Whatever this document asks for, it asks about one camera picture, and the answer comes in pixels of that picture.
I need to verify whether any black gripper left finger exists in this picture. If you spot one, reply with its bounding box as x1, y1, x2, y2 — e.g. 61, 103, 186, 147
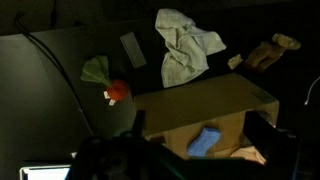
71, 135, 113, 180

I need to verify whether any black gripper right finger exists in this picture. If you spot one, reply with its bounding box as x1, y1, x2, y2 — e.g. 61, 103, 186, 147
264, 130, 301, 180

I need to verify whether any large cardboard box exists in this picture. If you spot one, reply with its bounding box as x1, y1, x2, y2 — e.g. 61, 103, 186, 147
133, 73, 280, 161

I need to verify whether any pink cloth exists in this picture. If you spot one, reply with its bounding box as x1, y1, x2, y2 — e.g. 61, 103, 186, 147
230, 146, 268, 166

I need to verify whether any white framed tablet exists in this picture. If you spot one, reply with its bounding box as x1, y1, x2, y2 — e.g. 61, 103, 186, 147
19, 164, 73, 180

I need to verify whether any brown plush toy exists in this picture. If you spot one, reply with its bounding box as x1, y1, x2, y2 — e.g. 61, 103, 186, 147
244, 33, 302, 72

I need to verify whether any small tan paper scrap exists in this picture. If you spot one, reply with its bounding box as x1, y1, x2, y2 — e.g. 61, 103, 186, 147
227, 53, 244, 70

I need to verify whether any grey rectangular block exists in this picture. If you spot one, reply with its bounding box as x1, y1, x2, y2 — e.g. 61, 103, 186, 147
119, 32, 147, 69

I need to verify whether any crumpled white towel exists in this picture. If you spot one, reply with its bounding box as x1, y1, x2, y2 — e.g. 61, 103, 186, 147
154, 8, 228, 88

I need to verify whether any thin white cable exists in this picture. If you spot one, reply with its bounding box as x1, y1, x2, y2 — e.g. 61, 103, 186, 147
304, 75, 320, 106

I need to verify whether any black table cable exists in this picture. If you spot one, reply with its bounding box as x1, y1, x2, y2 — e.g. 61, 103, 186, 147
14, 13, 95, 136

